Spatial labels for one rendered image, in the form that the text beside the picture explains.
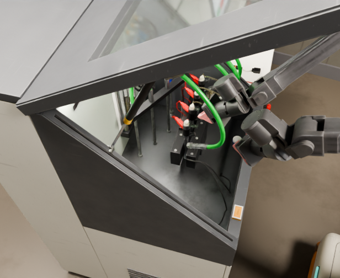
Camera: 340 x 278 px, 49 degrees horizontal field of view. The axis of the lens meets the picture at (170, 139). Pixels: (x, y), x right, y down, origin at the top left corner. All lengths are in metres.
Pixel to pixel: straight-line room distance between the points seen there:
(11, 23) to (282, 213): 1.87
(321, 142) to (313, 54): 0.40
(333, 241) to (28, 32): 1.71
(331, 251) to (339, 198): 0.59
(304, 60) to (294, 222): 1.47
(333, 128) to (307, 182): 1.82
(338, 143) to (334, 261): 1.34
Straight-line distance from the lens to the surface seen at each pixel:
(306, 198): 2.55
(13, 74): 1.02
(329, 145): 0.82
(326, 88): 3.25
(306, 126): 0.83
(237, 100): 1.14
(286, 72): 1.14
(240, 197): 1.36
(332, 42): 1.16
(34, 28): 1.15
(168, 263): 1.57
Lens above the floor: 2.12
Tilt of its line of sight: 52 degrees down
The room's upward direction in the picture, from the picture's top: 2 degrees counter-clockwise
